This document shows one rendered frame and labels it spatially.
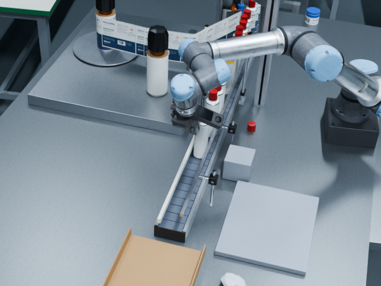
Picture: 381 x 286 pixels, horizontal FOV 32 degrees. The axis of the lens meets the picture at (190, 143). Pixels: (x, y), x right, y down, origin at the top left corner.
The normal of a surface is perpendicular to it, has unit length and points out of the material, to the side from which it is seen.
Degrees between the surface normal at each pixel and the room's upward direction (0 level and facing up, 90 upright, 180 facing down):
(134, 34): 90
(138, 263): 0
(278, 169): 0
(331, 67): 86
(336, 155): 0
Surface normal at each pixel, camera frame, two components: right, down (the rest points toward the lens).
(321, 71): 0.33, 0.55
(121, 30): -0.37, 0.57
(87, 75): 0.04, -0.78
